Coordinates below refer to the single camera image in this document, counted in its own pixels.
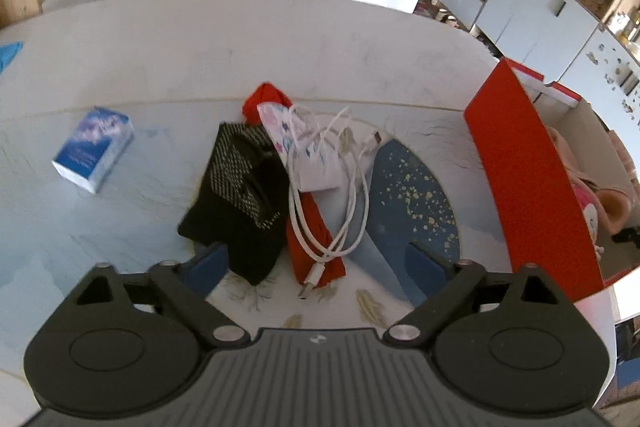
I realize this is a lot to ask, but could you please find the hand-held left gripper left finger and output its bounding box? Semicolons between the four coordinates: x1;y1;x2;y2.
75;243;251;349

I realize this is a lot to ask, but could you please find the blue cloth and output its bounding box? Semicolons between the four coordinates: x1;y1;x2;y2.
0;39;25;76

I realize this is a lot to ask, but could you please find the blue tissue pack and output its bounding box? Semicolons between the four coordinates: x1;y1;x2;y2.
51;106;135;194

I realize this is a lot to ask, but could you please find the white printed pouch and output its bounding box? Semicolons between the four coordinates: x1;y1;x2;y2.
256;102;373;192

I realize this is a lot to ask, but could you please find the low white cabinet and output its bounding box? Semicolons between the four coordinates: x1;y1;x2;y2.
437;0;488;30

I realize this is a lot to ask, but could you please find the white cardboard box red rim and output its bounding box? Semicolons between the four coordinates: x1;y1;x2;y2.
464;58;640;343

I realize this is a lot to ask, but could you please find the red cloth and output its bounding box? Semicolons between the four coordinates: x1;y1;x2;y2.
242;82;347;285

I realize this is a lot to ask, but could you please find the pink plush toy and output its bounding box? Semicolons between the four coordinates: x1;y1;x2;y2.
572;184;602;254

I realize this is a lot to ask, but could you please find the white usb cable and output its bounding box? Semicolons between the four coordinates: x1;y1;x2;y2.
286;104;384;301

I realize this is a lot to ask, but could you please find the tall white cabinet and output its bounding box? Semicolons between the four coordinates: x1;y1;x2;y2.
475;0;601;78

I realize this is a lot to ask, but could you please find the small cardboard box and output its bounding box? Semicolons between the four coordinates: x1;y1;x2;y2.
0;0;43;26

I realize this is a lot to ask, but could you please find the pink fleece slipper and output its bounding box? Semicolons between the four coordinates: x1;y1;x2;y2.
547;122;640;188
575;167;640;236

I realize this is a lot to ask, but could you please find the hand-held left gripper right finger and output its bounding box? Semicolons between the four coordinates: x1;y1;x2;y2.
382;241;566;350

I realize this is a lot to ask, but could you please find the black dotted cloth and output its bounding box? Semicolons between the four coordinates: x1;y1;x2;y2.
177;122;292;286

